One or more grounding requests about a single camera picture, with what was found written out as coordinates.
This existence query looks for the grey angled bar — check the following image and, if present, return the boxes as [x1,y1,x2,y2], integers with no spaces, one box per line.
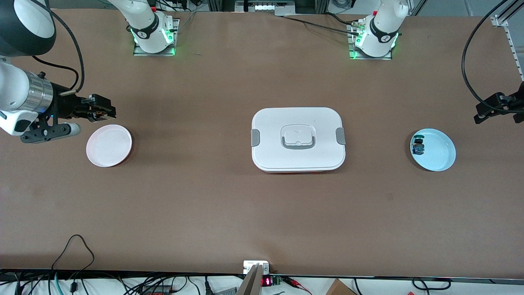
[236,264,263,295]

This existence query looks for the white lunch box grey clips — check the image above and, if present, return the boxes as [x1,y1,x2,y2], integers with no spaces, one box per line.
[251,107,347,174]

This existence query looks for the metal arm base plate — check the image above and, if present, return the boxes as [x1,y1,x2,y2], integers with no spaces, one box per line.
[347,24,393,61]
[133,18,180,57]

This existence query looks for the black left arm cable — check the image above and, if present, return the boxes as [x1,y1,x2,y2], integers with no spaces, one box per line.
[461,0,512,111]

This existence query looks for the orange black switch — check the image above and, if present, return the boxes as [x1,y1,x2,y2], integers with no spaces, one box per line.
[88,105,113,120]

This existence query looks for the red clip leads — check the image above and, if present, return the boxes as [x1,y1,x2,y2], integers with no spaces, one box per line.
[285,277,312,295]

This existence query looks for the pink round plate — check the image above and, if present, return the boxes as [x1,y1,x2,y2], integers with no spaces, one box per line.
[86,124,133,168]

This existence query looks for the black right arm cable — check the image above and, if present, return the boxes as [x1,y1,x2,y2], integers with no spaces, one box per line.
[41,0,85,97]
[32,55,79,93]

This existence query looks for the thin black looped cable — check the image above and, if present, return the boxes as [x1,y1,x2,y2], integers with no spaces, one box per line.
[51,234,95,273]

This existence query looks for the black flat looped cable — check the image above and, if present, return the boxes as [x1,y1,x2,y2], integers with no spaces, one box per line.
[411,277,452,290]

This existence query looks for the light blue round plate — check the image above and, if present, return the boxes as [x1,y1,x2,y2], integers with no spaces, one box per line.
[410,128,456,172]

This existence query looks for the black cable to arm base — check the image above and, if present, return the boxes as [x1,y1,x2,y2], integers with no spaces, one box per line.
[282,16,361,35]

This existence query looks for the aluminium table edge rail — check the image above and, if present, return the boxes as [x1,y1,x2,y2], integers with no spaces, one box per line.
[490,15,524,81]

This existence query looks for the white lit power unit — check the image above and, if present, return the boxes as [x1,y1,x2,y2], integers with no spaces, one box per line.
[235,0,296,13]

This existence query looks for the white socket block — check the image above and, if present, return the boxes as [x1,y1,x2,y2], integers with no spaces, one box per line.
[243,261,270,275]

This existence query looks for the brown cardboard box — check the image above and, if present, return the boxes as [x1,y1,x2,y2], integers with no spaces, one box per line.
[325,279,357,295]

